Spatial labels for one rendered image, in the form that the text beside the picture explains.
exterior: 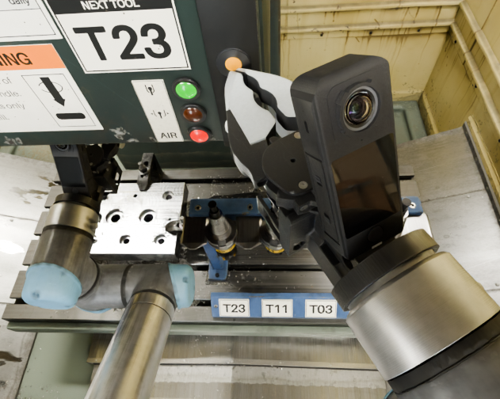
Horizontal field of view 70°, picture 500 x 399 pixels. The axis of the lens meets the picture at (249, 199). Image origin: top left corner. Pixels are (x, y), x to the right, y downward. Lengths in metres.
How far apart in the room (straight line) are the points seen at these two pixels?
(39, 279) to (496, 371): 0.52
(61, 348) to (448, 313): 1.34
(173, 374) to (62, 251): 0.66
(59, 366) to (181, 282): 0.89
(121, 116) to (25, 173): 1.36
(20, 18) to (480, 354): 0.38
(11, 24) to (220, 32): 0.17
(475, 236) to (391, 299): 1.09
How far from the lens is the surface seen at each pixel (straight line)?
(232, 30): 0.32
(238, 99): 0.29
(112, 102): 0.40
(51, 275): 0.58
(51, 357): 1.46
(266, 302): 0.94
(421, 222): 0.77
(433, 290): 0.21
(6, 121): 0.47
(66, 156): 0.62
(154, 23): 0.32
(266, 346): 1.11
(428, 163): 1.43
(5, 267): 1.58
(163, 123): 0.40
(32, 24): 0.36
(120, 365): 0.51
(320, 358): 1.13
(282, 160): 0.24
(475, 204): 1.34
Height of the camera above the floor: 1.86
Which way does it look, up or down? 58 degrees down
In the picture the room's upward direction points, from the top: 8 degrees counter-clockwise
